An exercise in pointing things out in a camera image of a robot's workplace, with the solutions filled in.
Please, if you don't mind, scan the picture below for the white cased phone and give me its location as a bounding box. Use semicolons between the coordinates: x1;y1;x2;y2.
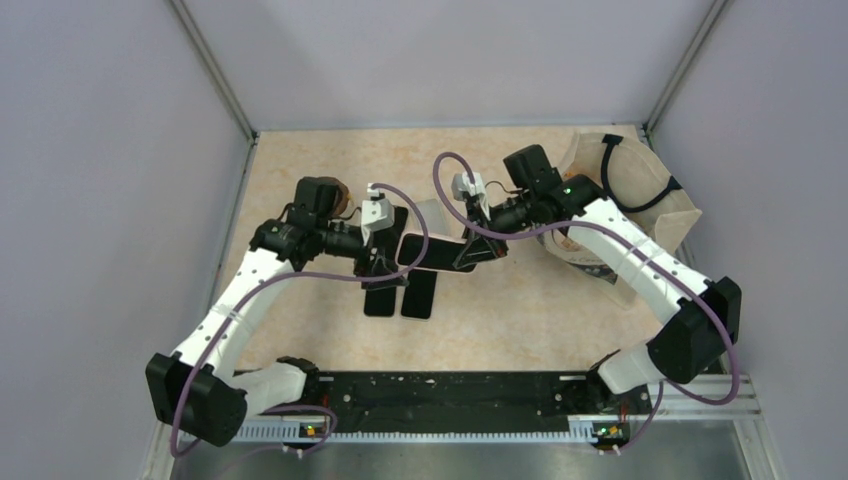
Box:
395;231;476;273

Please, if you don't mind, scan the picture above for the black smartphone silver edge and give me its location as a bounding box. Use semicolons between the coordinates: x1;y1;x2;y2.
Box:
400;270;438;321

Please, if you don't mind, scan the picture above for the white phone case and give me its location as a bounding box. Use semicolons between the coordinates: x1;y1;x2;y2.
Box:
415;198;454;242

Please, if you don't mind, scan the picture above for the black phone case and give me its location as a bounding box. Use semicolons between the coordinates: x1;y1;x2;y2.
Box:
393;206;409;234

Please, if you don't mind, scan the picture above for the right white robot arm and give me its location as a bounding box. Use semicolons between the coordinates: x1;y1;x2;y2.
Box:
432;144;741;412

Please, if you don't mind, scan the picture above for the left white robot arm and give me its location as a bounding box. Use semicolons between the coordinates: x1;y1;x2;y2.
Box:
145;177;411;457

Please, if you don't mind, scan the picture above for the printed paper packet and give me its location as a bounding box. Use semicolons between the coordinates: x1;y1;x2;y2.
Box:
536;230;618;285

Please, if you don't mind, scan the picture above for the white cup brown lid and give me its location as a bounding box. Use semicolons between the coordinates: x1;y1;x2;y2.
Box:
332;178;352;218

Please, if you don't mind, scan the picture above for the beige tote bag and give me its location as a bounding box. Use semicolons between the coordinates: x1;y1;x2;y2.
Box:
559;132;702;254

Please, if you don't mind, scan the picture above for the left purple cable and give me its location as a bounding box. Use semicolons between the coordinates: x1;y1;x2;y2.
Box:
169;182;431;458

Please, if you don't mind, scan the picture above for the purple cable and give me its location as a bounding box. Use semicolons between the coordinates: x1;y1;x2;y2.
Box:
431;152;742;407
169;182;431;458

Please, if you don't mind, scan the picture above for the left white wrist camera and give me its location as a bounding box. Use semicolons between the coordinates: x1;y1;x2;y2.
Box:
360;185;395;236

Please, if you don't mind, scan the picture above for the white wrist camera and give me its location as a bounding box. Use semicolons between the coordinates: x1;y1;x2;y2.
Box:
360;185;395;236
451;172;490;219

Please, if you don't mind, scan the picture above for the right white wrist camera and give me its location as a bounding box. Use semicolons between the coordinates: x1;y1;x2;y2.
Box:
451;172;490;219

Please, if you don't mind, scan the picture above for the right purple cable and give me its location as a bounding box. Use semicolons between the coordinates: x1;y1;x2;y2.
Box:
431;152;742;407

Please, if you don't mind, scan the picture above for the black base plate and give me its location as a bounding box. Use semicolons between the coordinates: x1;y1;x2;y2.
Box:
294;370;652;438

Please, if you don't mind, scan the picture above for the grey slotted cable duct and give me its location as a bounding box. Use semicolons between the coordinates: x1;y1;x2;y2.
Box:
231;420;599;444

